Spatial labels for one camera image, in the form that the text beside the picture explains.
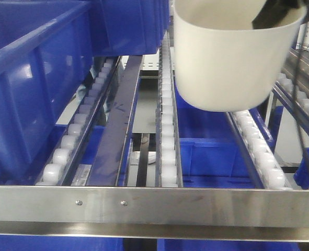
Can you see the white plastic bin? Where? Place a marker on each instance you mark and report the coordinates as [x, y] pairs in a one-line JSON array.
[[221, 62]]

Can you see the blue bin below rollers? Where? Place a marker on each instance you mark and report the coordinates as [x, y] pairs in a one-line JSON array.
[[210, 153]]

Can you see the stainless steel shelf rack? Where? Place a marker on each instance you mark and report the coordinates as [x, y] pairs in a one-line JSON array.
[[156, 212]]

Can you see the blue bin upper centre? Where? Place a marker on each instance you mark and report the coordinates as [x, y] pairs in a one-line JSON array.
[[127, 27]]

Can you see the large blue bin left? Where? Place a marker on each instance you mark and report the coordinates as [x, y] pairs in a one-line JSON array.
[[45, 54]]

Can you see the white roller track centre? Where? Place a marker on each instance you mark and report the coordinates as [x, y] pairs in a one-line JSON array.
[[166, 120]]

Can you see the white roller track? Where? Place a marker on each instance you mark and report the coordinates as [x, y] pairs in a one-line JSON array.
[[166, 120], [67, 153], [264, 162]]

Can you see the white roller track left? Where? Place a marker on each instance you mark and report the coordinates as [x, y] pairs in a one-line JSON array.
[[67, 153]]

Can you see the white roller track right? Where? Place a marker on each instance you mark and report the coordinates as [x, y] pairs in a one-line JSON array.
[[264, 162]]

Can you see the steel centre guide rail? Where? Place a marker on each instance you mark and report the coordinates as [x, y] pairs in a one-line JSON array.
[[113, 148]]

